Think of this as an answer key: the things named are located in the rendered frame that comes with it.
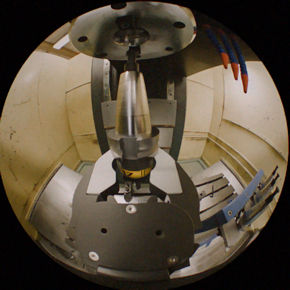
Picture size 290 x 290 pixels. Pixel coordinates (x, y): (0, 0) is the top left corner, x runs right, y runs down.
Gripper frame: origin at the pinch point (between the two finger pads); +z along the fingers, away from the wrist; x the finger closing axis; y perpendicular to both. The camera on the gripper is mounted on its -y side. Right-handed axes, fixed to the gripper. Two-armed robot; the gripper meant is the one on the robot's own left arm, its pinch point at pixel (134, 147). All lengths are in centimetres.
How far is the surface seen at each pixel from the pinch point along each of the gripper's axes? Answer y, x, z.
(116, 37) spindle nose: -17.1, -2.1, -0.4
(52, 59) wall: -90, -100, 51
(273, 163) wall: 6, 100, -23
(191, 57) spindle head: -27.9, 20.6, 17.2
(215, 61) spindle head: -28.0, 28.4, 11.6
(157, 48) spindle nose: -16.1, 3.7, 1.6
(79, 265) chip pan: 66, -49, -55
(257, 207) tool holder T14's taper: 4.6, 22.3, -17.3
